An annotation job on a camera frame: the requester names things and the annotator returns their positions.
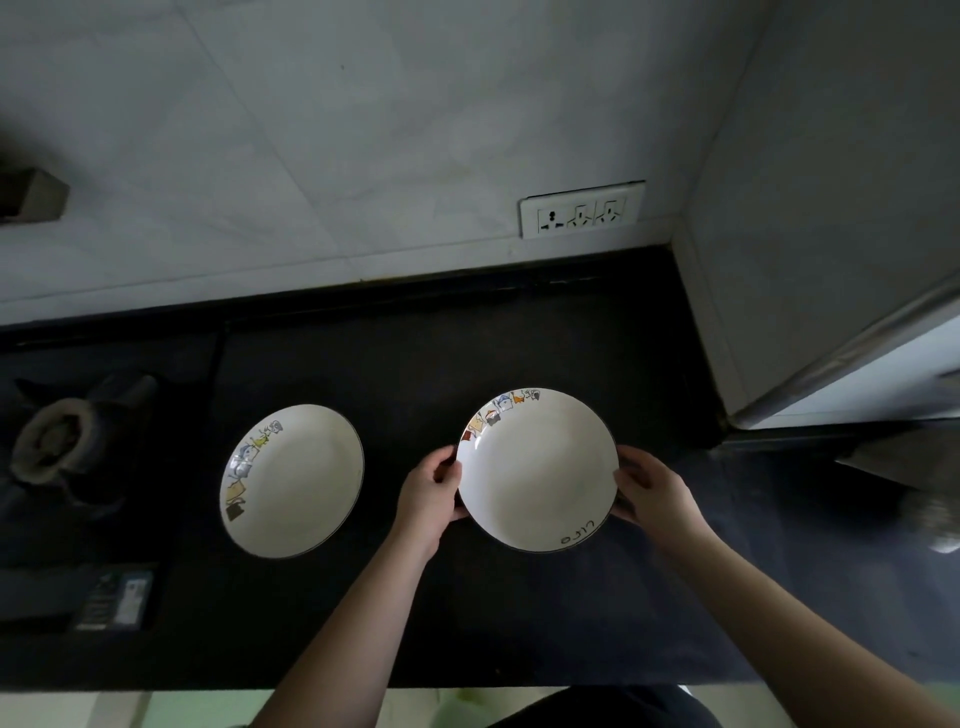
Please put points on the white plate with cartoon print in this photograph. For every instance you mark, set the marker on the white plate with cartoon print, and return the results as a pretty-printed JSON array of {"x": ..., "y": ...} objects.
[
  {"x": 536, "y": 472},
  {"x": 292, "y": 484}
]

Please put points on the stove label sticker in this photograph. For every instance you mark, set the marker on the stove label sticker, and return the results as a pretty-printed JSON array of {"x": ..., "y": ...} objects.
[{"x": 115, "y": 601}]

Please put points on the person's right thumb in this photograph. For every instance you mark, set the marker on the person's right thumb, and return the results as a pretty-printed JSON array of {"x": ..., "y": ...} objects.
[{"x": 634, "y": 463}]

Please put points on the person's left forearm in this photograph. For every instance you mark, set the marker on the person's left forearm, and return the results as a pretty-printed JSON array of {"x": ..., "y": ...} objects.
[{"x": 352, "y": 637}]

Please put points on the person's right hand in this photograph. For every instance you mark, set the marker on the person's right hand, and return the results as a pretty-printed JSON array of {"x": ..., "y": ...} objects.
[{"x": 664, "y": 499}]

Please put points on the person's dark trousers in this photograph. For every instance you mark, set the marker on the person's dark trousers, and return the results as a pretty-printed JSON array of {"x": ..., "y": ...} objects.
[{"x": 607, "y": 709}]

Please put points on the person's left thumb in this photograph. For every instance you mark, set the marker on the person's left thumb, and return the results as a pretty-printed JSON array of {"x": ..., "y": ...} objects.
[{"x": 446, "y": 465}]

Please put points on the person's left hand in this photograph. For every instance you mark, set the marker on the person's left hand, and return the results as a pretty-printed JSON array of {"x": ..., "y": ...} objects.
[{"x": 420, "y": 502}]

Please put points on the white wall socket panel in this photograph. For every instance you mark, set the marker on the white wall socket panel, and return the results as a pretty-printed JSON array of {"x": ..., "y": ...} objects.
[{"x": 582, "y": 210}]

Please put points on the black gas stove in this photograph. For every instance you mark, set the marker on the black gas stove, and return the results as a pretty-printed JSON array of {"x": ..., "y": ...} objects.
[{"x": 112, "y": 525}]

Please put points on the white appliance with grey edge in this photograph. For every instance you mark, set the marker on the white appliance with grey edge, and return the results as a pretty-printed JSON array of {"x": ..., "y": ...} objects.
[{"x": 877, "y": 375}]

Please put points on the person's right forearm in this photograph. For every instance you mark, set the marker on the person's right forearm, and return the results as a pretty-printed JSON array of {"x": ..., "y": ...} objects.
[{"x": 795, "y": 637}]

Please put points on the gas stove burner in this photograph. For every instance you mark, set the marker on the gas stove burner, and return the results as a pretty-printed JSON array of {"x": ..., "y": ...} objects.
[{"x": 64, "y": 442}]

